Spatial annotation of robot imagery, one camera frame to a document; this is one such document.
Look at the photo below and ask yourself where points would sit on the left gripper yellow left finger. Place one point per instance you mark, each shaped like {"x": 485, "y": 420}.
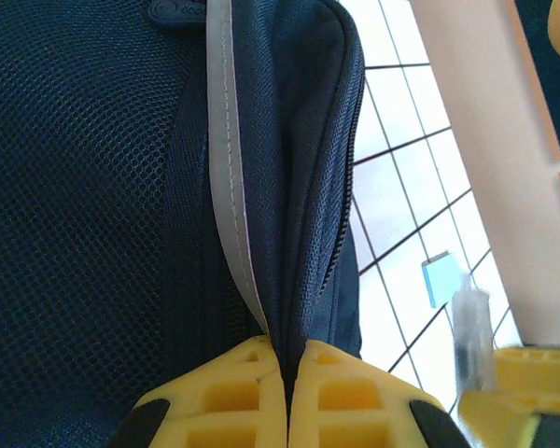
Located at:
{"x": 224, "y": 406}

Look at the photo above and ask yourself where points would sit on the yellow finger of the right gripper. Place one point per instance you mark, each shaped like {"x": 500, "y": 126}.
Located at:
{"x": 536, "y": 368}
{"x": 508, "y": 420}

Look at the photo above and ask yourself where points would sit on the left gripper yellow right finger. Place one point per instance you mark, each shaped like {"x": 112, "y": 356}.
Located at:
{"x": 354, "y": 406}

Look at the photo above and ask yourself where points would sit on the navy blue backpack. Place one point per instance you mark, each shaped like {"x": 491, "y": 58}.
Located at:
{"x": 121, "y": 186}

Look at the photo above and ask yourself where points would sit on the blue sticky note pad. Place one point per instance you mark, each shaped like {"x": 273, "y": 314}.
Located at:
{"x": 443, "y": 280}

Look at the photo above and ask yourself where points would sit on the clear plastic pencil case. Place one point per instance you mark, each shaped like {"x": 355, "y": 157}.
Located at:
{"x": 471, "y": 326}

